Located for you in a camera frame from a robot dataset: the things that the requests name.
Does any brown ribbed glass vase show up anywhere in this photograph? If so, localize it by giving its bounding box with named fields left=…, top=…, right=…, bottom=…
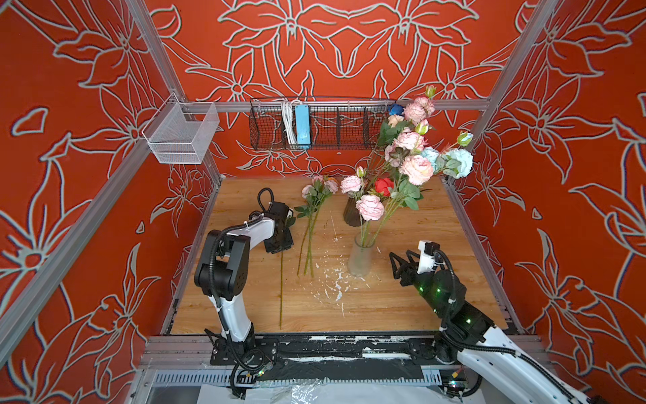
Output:
left=343, top=198, right=362, bottom=227

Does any light blue box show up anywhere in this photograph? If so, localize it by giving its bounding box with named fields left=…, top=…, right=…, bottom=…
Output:
left=294, top=104, right=311, bottom=149

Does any cream peach rose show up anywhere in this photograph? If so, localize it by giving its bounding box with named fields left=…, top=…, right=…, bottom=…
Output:
left=388, top=114, right=405, bottom=127

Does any black wire wall basket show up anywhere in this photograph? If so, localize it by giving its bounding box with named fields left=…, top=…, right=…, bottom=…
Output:
left=249, top=97, right=395, bottom=151

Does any pale blue white flower stem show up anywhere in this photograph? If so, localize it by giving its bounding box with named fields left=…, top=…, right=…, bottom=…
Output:
left=422, top=131, right=474, bottom=179

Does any single white rose stem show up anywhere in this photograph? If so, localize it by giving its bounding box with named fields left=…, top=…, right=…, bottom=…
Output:
left=279, top=214, right=295, bottom=329

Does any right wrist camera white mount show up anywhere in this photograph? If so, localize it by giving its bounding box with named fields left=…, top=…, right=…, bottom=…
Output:
left=417, top=240, right=446, bottom=274

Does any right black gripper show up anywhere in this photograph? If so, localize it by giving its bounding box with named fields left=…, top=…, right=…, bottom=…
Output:
left=390, top=249, right=451, bottom=320

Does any clear frosted glass vase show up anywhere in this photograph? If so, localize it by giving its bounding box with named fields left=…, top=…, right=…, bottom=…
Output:
left=348, top=232, right=374, bottom=278

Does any blue rose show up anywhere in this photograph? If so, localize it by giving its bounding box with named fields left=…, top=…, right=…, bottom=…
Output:
left=389, top=104, right=404, bottom=116

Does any pink flower bunch right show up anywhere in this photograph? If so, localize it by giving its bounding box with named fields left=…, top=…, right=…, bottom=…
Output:
left=295, top=175, right=339, bottom=277

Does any pink carnation spray stem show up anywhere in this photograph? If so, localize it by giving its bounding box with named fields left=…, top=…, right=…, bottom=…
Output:
left=403, top=85, right=437, bottom=126

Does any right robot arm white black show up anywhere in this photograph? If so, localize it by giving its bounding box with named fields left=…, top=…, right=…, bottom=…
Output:
left=389, top=241, right=593, bottom=403

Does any red pink mixed stem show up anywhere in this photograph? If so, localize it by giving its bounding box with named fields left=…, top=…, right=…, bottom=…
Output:
left=341, top=166, right=395, bottom=234

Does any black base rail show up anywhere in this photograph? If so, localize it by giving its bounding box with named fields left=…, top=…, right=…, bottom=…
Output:
left=209, top=330, right=480, bottom=382

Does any white mesh wall basket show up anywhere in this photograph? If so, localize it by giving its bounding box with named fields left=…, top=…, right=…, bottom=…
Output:
left=142, top=94, right=220, bottom=165

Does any pink peach rose stem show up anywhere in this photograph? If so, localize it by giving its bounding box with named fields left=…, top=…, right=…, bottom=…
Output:
left=370, top=119, right=435, bottom=242

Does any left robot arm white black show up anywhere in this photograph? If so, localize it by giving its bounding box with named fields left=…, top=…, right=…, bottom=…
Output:
left=194, top=187, right=295, bottom=375

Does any white cable bundle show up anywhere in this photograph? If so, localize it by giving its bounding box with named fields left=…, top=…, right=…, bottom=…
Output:
left=279, top=99, right=299, bottom=147

